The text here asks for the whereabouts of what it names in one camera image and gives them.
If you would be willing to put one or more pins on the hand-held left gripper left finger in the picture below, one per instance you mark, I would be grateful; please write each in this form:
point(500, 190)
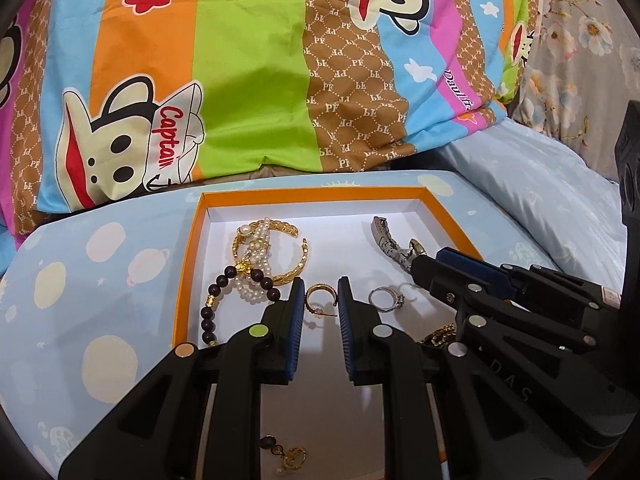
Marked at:
point(297, 320)

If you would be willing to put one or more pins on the gold hoop earring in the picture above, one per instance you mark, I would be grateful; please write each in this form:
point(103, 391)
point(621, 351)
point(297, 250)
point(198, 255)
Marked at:
point(296, 455)
point(315, 290)

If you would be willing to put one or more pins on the gold bangle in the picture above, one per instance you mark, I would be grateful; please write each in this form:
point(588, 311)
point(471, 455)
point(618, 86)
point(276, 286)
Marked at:
point(295, 272)

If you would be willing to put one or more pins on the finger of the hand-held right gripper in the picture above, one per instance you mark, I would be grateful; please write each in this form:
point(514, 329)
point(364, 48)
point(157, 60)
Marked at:
point(525, 325)
point(470, 266)

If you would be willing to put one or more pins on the cartoon monkey pillow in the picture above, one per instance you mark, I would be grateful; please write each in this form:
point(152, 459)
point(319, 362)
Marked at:
point(240, 60)

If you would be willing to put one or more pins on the silver watch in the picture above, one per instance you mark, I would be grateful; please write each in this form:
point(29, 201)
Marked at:
point(387, 242)

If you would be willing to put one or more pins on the orange jewelry box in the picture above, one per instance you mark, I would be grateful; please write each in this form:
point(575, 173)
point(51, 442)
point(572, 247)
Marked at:
point(345, 240)

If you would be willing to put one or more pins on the gold watch band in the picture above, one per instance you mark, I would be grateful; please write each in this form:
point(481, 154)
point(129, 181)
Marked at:
point(440, 335)

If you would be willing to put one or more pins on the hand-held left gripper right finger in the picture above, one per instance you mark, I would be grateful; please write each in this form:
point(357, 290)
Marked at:
point(346, 320)

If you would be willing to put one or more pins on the light blue satin quilt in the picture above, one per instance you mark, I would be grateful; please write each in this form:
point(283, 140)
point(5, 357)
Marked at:
point(540, 200)

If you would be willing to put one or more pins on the grey floral sheet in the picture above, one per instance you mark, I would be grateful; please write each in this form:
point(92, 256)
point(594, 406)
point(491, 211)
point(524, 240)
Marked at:
point(575, 60)

